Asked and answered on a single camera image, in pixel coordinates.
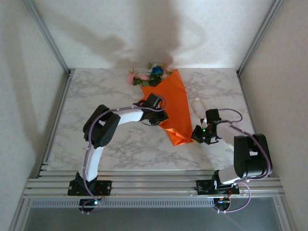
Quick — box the orange wrapping paper sheet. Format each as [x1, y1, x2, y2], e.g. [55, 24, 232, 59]
[141, 69, 193, 147]

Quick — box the cream ribbon with gold print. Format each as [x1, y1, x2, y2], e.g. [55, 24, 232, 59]
[191, 97, 234, 153]

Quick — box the pink fake flower spray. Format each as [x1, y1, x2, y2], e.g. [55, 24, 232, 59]
[128, 68, 150, 87]

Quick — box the black controller board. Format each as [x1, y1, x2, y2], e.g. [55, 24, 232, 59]
[78, 198, 102, 214]
[213, 197, 232, 212]

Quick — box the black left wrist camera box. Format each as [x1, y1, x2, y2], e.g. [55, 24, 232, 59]
[146, 93, 163, 108]

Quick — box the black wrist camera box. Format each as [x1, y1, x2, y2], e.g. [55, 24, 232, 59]
[205, 108, 223, 122]
[146, 93, 163, 108]

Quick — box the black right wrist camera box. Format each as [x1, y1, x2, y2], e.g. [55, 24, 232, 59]
[205, 108, 223, 122]

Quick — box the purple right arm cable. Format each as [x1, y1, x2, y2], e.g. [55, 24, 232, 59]
[216, 108, 274, 214]

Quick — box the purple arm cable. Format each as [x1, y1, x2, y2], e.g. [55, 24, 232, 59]
[216, 108, 274, 214]
[80, 95, 167, 214]

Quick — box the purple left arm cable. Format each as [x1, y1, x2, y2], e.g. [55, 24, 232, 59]
[80, 95, 167, 214]

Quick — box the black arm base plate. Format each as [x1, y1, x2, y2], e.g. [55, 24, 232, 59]
[68, 180, 113, 196]
[195, 179, 240, 196]

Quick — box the aluminium side rail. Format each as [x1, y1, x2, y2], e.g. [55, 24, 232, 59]
[36, 71, 75, 179]
[237, 71, 268, 175]

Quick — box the aluminium rail base frame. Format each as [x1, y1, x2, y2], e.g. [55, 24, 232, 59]
[21, 169, 287, 199]

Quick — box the grey slotted cable duct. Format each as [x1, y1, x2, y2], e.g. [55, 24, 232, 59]
[30, 198, 216, 209]

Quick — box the aluminium frame post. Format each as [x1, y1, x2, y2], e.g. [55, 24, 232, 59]
[23, 0, 74, 76]
[235, 0, 285, 77]

